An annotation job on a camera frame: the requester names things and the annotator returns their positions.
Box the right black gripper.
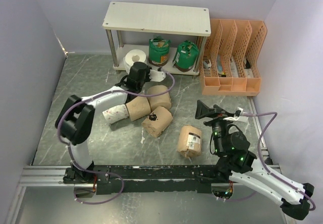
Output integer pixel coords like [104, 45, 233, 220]
[195, 99, 235, 154]

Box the green roll with brown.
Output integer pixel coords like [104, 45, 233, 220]
[173, 40, 199, 72]

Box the green torn roll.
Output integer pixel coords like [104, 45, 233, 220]
[148, 36, 171, 67]

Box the white dotted paper roll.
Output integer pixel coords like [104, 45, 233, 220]
[123, 49, 147, 74]

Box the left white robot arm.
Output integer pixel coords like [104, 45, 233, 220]
[55, 62, 151, 183]

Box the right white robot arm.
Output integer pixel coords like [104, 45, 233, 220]
[195, 100, 316, 220]

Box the white two-tier shelf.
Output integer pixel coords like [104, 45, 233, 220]
[102, 2, 211, 76]

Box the tan roll with label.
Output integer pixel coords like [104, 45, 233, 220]
[177, 125, 202, 158]

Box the tan paper roll back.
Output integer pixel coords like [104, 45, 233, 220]
[147, 85, 172, 111]

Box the tan paper roll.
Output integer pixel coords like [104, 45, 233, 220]
[126, 96, 151, 121]
[147, 85, 172, 111]

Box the tan roll with black mark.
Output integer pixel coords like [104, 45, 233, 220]
[141, 106, 173, 138]

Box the orange plastic file organizer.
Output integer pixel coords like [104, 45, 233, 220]
[199, 19, 267, 96]

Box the tan paper roll left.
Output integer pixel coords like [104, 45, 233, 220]
[126, 96, 151, 121]

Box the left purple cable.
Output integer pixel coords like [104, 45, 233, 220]
[57, 69, 176, 206]

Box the purple cable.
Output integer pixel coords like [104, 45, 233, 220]
[209, 111, 317, 203]
[57, 69, 176, 206]

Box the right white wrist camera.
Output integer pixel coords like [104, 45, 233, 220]
[224, 107, 248, 123]

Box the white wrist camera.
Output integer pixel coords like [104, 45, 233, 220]
[224, 107, 248, 123]
[149, 68, 166, 82]

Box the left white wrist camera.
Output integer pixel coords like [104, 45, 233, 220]
[149, 68, 166, 82]

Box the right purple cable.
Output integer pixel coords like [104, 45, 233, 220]
[209, 111, 317, 203]

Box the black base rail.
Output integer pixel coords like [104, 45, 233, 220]
[63, 165, 229, 195]

